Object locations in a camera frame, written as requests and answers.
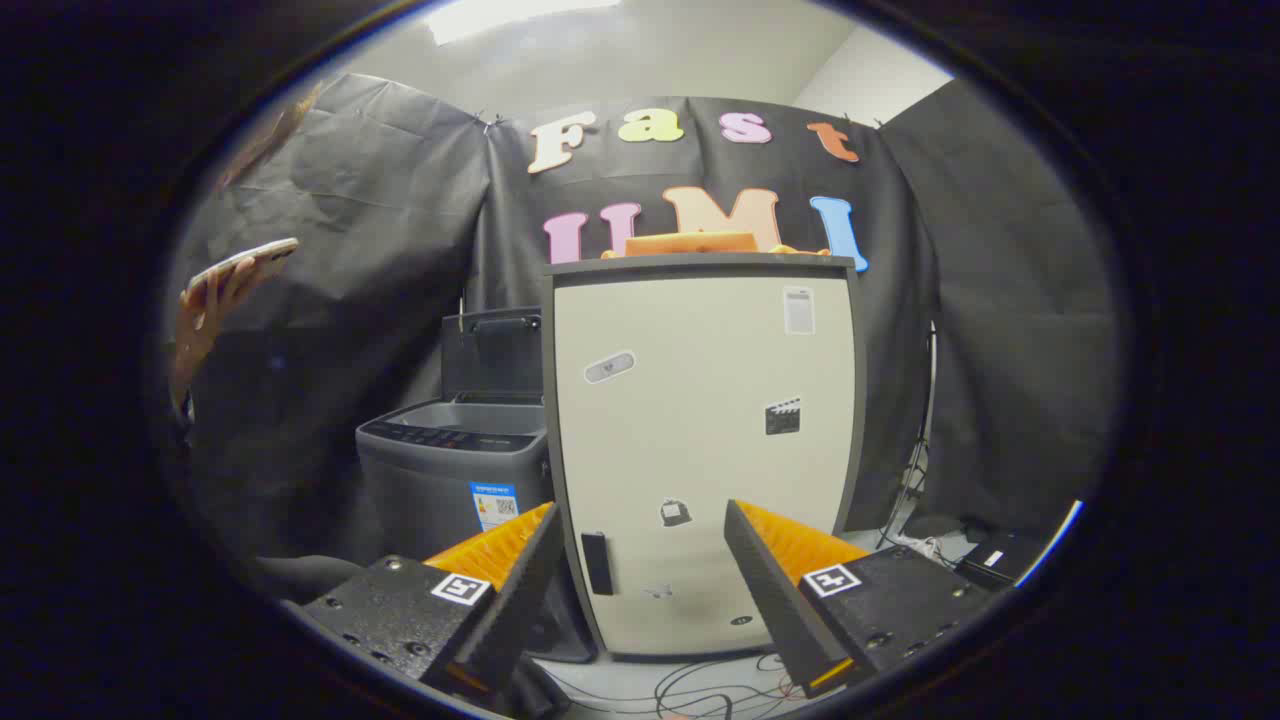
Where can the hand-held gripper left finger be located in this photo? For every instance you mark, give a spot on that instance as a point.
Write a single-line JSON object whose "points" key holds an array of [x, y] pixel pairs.
{"points": [[520, 590]]}

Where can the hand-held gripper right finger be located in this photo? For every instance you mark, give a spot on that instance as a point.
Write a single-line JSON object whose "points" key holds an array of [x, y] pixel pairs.
{"points": [[765, 590]]}

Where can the grey washing machine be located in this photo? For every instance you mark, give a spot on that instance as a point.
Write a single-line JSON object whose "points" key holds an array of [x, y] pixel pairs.
{"points": [[430, 490]]}

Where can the orange shirt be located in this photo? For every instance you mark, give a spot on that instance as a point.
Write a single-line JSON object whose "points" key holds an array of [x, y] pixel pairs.
{"points": [[690, 243]]}

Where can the thin backdrop stand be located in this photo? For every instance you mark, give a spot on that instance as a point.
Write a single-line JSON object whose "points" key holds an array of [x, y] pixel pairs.
{"points": [[918, 450]]}

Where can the black box white label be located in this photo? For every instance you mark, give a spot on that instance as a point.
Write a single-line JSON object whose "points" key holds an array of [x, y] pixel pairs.
{"points": [[1000, 558]]}

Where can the black backdrop cloth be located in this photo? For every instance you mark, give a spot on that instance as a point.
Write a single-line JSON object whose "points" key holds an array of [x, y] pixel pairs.
{"points": [[400, 200]]}

